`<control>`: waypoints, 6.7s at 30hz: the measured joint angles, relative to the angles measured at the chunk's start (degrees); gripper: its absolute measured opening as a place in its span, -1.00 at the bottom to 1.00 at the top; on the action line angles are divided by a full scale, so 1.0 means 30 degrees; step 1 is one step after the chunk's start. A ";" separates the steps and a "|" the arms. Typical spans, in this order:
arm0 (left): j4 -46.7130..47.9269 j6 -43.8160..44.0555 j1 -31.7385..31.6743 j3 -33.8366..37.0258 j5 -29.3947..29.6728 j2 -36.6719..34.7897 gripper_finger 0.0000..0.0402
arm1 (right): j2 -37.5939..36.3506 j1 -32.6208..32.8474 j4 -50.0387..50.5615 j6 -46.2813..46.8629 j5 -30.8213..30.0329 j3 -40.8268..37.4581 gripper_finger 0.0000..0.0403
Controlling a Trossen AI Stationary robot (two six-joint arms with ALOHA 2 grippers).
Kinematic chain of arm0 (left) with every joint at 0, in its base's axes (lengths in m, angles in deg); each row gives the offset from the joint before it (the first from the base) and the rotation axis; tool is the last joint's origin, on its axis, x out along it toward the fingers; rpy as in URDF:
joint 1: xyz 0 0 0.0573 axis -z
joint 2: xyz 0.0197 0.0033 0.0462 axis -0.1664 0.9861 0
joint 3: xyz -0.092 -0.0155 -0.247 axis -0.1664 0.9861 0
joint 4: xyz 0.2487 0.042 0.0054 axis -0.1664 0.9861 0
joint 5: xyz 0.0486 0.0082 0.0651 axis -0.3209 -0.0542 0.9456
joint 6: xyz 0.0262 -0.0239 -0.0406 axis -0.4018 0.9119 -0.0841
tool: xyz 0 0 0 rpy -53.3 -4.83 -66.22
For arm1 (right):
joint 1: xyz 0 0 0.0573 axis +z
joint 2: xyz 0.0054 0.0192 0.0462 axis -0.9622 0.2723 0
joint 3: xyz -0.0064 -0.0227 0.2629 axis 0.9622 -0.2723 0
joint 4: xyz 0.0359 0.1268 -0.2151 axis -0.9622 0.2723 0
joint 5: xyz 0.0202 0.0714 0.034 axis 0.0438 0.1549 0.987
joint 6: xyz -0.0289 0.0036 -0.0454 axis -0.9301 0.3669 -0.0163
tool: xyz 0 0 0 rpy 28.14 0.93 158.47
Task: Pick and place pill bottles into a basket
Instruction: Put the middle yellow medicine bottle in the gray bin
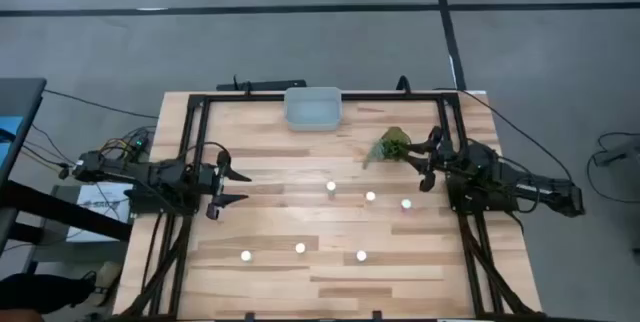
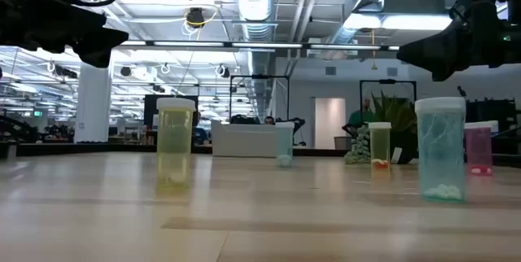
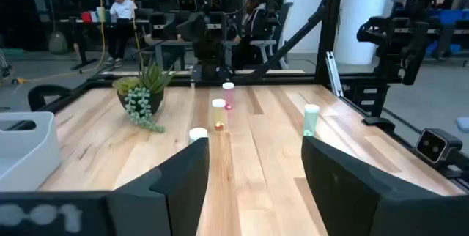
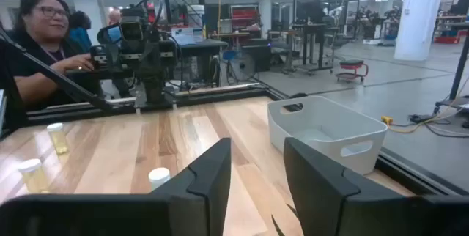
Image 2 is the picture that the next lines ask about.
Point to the black shelf unit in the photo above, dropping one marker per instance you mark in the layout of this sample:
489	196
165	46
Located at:
504	115

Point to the bright ceiling light panel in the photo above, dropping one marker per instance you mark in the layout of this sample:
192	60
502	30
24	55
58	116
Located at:
407	22

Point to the white column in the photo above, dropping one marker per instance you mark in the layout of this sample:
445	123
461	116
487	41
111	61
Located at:
93	107

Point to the white plastic basket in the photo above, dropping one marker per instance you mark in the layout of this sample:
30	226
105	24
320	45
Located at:
240	142

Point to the long LED light bar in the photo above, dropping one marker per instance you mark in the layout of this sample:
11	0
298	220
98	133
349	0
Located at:
264	45

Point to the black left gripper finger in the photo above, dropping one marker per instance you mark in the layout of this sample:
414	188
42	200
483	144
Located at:
89	30
95	56

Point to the succulent plant in black pot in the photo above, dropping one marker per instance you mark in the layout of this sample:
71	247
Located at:
401	144

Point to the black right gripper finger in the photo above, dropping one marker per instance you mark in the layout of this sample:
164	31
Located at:
443	72
431	50

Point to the white paper tag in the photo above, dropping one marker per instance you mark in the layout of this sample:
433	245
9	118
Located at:
396	155

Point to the large yellow pill bottle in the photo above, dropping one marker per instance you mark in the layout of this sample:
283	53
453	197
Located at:
175	144

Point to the white door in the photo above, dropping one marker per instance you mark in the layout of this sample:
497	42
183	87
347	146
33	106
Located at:
329	123

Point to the pink pill bottle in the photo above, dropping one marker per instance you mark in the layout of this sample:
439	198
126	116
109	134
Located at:
479	148

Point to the person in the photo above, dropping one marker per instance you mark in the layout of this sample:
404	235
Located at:
200	135
269	120
358	119

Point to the large teal pill bottle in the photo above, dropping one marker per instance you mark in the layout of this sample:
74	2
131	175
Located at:
441	152

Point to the small teal pill bottle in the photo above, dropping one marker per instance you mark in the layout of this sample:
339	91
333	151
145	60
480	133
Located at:
284	144

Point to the grey waste bin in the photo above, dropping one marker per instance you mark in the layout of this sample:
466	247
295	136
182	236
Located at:
342	143

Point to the small yellow-green pill bottle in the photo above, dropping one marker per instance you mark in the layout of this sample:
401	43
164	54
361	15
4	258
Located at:
379	144

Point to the black overhead camera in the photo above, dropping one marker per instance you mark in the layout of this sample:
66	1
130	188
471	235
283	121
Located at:
195	18

